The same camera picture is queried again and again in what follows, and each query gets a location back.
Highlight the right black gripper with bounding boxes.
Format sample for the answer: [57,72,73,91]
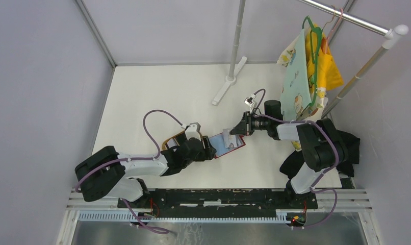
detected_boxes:
[230,111,270,136]

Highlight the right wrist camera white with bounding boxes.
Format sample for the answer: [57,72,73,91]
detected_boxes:
[244,95,256,108]

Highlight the silver VIP card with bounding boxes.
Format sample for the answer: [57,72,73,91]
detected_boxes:
[222,128,238,149]

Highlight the yellow hanging garment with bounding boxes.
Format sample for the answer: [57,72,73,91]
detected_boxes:
[305,31,344,93]

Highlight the red card holder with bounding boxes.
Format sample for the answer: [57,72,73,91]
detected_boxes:
[209,133,246,159]

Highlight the green patterned hanging garment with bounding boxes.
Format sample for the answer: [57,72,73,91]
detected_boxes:
[277,16,328,151]

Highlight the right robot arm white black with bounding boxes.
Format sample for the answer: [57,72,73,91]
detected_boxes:
[230,100,348,208]

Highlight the white cable duct strip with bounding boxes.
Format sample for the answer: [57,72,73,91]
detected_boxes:
[78,211,289,224]

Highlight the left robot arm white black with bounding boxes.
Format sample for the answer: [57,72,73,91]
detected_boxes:
[74,136,216,208]

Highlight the black cloth pile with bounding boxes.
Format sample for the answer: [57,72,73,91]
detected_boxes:
[279,130,361,180]

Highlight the metal clothes rack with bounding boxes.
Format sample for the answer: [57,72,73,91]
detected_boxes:
[211,0,409,119]

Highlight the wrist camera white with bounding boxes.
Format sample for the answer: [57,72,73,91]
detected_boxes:
[244,95,256,108]
[182,122,202,140]

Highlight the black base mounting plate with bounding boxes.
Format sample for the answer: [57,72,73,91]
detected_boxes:
[117,189,318,218]

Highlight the wooden tray with cards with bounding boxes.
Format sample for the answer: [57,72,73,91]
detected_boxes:
[161,132,188,153]

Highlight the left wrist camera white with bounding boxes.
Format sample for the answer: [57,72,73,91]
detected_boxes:
[182,122,202,140]

